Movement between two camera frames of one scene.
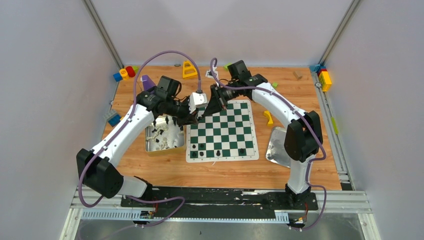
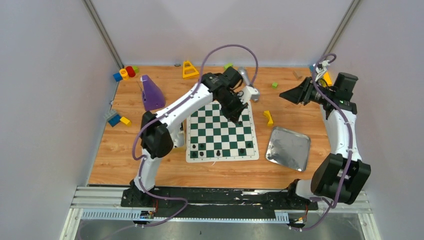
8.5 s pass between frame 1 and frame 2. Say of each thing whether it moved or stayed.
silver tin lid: stayed
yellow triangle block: stayed
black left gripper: moved
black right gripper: moved
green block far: stayed
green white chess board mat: stayed
